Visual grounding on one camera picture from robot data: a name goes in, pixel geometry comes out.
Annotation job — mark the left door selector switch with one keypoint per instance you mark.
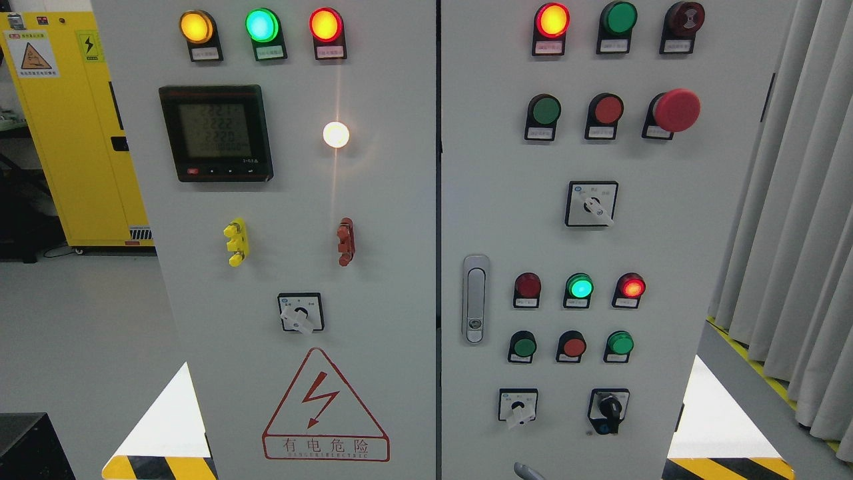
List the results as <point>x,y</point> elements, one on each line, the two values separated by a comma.
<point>301,312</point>

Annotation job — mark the black digital power meter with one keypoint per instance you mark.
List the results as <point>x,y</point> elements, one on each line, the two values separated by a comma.
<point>217,133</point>

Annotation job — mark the red emergency stop mushroom button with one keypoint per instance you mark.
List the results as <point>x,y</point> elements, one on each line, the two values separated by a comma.
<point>671,112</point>

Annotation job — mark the green indicator light top left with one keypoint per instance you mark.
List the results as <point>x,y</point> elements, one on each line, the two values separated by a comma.
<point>263,26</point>

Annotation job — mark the unlit green indicator top right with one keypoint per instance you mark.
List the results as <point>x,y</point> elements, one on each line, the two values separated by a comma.
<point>617,20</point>

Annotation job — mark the lower red push button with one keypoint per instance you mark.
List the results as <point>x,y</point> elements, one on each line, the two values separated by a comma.
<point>571,346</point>

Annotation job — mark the upper red push button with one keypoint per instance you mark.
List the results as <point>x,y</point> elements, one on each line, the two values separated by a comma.
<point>604,112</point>

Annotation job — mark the lower left green push button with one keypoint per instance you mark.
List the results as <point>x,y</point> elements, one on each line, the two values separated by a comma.
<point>522,347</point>

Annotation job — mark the lower white selector switch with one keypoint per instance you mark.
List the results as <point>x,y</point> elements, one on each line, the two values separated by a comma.
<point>517,406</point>

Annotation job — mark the silver cabinet door handle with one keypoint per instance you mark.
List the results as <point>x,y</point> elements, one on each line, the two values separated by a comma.
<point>474,297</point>

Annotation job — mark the red terminal block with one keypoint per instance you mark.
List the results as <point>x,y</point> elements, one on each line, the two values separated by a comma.
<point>346,245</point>

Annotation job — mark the yellow indicator light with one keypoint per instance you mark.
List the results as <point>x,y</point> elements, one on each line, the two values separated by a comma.
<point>199,30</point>

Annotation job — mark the upper green push button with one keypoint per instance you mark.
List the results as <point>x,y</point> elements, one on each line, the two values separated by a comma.
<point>542,115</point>

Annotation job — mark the yellow terminal block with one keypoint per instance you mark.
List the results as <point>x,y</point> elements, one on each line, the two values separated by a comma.
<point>237,241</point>

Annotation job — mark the lit green indicator light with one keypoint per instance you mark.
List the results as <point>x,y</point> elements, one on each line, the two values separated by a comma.
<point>578,290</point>

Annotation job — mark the red push button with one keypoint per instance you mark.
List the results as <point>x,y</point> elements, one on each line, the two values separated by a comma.
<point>604,112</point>
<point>571,346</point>

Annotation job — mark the black key switch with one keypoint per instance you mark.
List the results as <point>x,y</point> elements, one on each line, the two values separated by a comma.
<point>607,409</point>

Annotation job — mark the lit red indicator light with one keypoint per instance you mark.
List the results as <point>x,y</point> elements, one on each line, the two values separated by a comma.
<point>628,291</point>

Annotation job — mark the red electric hazard warning sticker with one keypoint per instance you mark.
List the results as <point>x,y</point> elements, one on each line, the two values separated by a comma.
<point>321,418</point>

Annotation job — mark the black box bottom left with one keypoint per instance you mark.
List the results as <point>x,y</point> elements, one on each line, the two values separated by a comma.
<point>30,448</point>

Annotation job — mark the right grey cabinet door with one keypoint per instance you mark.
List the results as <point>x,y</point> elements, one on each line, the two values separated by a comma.
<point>504,197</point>

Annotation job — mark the white lit indicator light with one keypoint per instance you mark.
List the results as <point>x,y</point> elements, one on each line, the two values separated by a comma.
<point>336,134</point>

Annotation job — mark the left grey cabinet door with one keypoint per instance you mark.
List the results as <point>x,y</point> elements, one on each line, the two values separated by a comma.
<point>380,310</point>

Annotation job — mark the grey curtain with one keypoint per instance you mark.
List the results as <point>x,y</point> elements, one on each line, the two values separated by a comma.
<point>785,289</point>

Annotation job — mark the lower right green push button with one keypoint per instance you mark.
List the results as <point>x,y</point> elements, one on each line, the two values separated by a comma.
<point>618,347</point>

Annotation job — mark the red indicator light top left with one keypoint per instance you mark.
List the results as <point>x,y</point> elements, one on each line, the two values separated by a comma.
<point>328,34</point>

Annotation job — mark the yellow safety cabinet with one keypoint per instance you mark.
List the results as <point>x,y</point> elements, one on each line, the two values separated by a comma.
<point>58,66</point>

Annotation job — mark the red indicator light top right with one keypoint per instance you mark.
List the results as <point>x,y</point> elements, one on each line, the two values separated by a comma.
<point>550,25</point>

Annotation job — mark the green push button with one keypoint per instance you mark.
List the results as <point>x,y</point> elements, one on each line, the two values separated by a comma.
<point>542,115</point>
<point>522,347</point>
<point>618,347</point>

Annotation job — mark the dark red buzzer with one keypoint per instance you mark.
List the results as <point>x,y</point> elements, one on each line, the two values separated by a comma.
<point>681,23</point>

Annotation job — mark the unlit red indicator light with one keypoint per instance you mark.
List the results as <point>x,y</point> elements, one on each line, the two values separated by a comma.
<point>527,291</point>

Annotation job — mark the grey cabinet door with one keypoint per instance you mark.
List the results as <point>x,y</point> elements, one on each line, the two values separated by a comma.
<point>380,310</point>
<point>504,197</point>

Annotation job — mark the upper right selector switch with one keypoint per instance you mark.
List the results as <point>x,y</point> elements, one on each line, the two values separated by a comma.
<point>591,203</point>

